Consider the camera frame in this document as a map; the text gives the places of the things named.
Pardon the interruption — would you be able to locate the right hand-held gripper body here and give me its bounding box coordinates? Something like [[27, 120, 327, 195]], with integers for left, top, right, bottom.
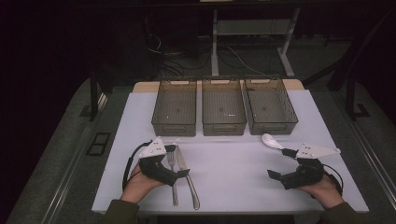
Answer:
[[280, 142, 342, 190]]

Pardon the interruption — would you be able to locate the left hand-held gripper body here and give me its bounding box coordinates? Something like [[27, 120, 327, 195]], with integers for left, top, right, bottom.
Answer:
[[138, 136, 180, 188]]

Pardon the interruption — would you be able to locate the silver metal table knife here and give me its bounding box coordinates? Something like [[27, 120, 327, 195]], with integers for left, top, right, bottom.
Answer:
[[176, 145, 201, 211]]

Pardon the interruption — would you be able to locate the white plastic spoon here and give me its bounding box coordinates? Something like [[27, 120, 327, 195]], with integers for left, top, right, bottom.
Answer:
[[262, 133, 286, 151]]

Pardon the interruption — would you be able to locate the silver metal fork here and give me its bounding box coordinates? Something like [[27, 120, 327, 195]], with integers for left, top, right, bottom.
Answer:
[[166, 150, 179, 207]]

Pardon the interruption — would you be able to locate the brown transparent plastic bin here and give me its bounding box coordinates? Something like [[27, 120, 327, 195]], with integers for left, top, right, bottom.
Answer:
[[201, 77, 248, 136], [243, 77, 299, 135], [151, 78, 198, 137]]

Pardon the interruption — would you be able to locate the person's left hand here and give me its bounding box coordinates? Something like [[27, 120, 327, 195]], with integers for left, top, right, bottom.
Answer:
[[120, 163, 165, 205]]

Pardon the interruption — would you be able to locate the black metal stand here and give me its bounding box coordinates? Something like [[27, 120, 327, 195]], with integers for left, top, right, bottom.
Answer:
[[345, 74, 372, 121]]

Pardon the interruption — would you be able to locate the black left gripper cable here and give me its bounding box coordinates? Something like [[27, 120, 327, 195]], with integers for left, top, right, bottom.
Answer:
[[121, 141, 153, 191]]

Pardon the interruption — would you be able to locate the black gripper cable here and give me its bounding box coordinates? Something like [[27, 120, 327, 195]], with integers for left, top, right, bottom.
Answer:
[[321, 162, 345, 197], [121, 141, 153, 191]]

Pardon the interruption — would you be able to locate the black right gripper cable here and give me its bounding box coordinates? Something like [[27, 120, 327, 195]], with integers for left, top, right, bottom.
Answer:
[[321, 162, 345, 197]]

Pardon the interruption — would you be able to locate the metal floor rail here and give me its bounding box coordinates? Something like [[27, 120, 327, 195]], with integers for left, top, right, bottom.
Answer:
[[41, 92, 108, 224], [340, 102, 396, 200]]

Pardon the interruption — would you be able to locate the black floor cable bundle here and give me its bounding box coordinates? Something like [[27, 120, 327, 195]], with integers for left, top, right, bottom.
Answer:
[[146, 32, 213, 78]]

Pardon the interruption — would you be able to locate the white floor cable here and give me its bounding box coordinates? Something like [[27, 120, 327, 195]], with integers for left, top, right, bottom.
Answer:
[[228, 46, 266, 77]]

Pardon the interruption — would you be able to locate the white metal table frame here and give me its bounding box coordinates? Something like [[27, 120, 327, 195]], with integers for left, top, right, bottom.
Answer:
[[210, 7, 302, 78]]

